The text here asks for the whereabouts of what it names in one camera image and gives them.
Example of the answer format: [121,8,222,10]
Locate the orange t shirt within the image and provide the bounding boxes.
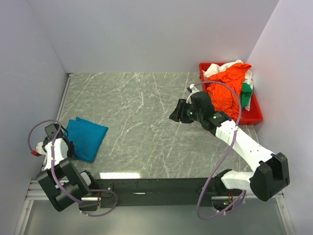
[205,63,252,119]

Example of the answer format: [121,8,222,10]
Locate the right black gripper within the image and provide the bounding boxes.
[169,99,203,124]

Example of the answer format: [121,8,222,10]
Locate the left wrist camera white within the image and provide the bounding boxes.
[31,142,46,157]

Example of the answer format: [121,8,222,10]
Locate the aluminium rail frame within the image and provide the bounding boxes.
[14,72,294,235]

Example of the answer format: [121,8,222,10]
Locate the blue t shirt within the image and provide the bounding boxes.
[66,117,108,163]

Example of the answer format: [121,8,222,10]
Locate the white t shirt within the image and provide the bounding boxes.
[202,59,255,112]

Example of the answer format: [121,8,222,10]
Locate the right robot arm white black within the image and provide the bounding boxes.
[169,92,290,201]

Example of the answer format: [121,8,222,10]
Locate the red plastic bin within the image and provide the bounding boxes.
[199,62,263,125]

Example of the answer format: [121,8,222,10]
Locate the black base beam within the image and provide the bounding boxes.
[79,178,206,212]

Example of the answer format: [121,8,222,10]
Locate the green t shirt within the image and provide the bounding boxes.
[240,83,253,111]

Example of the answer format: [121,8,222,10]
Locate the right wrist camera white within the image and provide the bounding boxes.
[186,84,199,104]

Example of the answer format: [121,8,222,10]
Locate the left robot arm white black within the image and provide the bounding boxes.
[37,123,98,212]

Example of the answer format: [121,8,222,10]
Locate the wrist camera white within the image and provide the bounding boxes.
[31,142,46,157]
[186,84,199,104]

